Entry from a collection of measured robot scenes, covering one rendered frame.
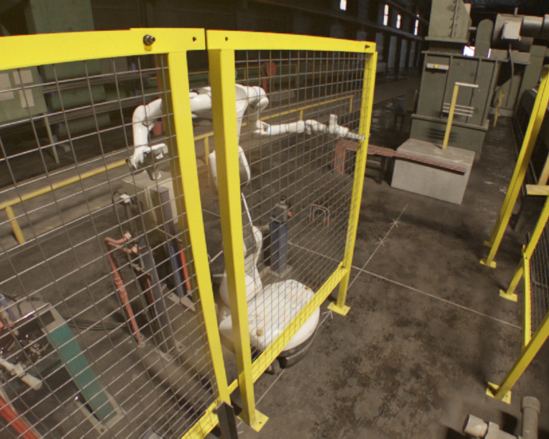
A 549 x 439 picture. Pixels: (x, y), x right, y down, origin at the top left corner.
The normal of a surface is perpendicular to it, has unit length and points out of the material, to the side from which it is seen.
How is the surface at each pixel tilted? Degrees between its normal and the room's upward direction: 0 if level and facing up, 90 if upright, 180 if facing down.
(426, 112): 90
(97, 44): 90
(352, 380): 0
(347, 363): 0
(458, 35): 90
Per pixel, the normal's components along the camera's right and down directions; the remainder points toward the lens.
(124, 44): 0.82, 0.28
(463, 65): -0.58, 0.40
